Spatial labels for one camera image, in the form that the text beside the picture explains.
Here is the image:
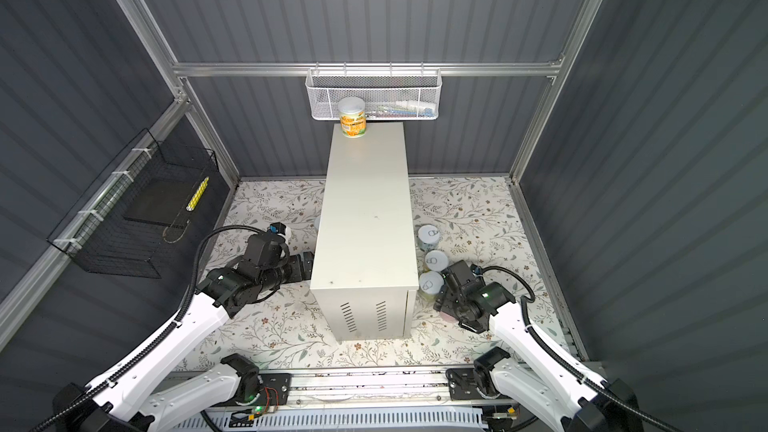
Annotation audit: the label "green orange label can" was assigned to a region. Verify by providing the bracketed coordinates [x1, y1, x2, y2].
[337, 97, 367, 138]

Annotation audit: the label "pink label can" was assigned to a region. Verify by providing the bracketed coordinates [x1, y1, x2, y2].
[439, 311, 457, 323]

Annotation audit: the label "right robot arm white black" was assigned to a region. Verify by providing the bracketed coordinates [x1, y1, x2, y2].
[419, 261, 674, 431]

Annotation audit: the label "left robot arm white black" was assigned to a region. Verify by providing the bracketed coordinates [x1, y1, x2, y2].
[35, 222, 314, 431]

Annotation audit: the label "white metal cabinet counter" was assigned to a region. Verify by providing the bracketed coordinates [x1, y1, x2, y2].
[310, 122, 418, 342]

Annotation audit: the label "green label can right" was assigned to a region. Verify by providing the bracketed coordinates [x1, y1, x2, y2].
[418, 271, 444, 301]

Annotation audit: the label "teal can middle right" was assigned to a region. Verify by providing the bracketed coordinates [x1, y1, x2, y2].
[424, 250, 450, 272]

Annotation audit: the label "teal can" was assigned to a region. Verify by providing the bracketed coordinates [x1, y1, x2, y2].
[424, 250, 450, 272]
[416, 224, 441, 253]

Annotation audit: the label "teal can far right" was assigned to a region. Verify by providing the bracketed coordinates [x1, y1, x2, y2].
[416, 224, 441, 253]

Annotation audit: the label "floral patterned mat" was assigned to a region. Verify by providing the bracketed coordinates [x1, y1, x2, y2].
[178, 177, 575, 371]

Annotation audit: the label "tubes in white basket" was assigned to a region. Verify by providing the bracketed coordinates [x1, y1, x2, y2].
[366, 100, 438, 120]

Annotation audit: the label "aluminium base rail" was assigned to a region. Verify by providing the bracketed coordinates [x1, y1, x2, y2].
[119, 363, 607, 432]

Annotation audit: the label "black wire wall basket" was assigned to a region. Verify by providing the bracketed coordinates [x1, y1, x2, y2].
[48, 137, 229, 279]

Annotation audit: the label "white wire mesh basket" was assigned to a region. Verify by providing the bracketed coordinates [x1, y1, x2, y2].
[305, 69, 443, 122]

